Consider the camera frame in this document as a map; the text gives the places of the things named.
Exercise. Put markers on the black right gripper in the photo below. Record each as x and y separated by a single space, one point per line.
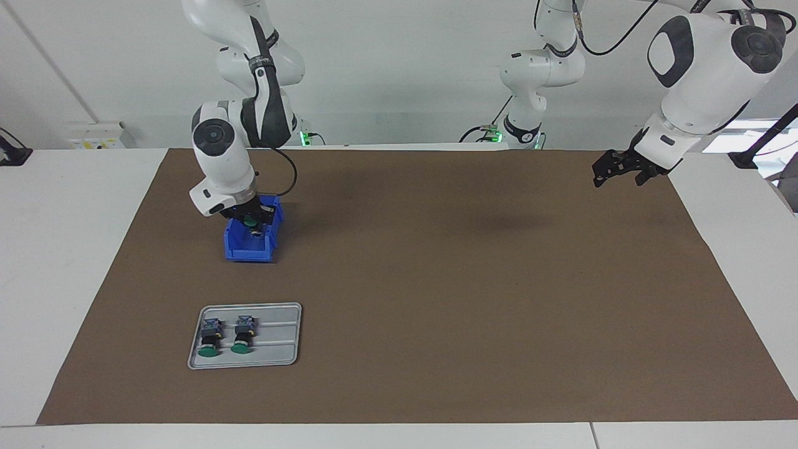
240 209

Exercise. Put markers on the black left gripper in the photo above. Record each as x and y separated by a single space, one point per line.
636 156

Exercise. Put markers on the green push button switch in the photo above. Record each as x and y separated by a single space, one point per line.
209 340
242 338
250 220

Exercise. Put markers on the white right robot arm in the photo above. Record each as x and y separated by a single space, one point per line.
224 162

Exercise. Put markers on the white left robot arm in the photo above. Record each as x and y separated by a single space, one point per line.
698 68

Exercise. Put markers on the blue plastic storage bin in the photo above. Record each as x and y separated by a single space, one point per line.
252 252

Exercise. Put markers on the grey metal tray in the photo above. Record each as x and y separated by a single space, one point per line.
280 337

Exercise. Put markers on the grey chair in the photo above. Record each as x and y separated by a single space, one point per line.
788 193

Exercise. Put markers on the brown table mat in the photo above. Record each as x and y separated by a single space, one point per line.
467 312

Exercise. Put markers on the black slanted camera stand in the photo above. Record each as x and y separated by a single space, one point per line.
742 160

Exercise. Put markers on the white wall socket box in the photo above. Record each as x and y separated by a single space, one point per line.
93 134

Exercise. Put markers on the black desk clamp mount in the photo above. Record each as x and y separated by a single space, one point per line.
12 156

